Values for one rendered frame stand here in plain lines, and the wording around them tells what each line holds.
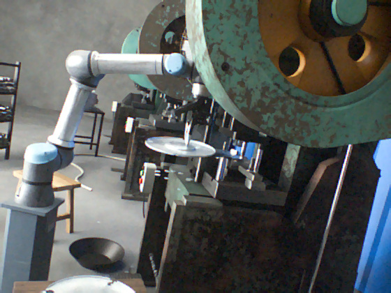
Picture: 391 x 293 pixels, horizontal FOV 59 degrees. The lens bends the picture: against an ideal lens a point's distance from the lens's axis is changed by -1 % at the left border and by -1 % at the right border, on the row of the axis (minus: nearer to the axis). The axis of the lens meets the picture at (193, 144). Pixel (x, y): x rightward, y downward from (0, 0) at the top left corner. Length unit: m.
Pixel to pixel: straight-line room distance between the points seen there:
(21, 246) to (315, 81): 1.26
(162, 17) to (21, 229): 1.84
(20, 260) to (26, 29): 6.89
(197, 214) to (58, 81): 6.98
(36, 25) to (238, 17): 7.30
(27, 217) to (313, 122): 1.11
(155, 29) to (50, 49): 5.47
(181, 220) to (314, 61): 0.70
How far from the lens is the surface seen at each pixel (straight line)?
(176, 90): 2.77
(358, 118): 1.21
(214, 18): 0.98
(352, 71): 1.27
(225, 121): 1.44
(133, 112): 4.69
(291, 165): 1.47
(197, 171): 1.46
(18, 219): 1.54
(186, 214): 1.26
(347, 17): 1.09
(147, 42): 2.75
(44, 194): 1.52
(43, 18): 8.14
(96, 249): 2.17
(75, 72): 1.42
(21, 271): 1.63
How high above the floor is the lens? 1.02
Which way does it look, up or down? 9 degrees down
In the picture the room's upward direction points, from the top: 12 degrees clockwise
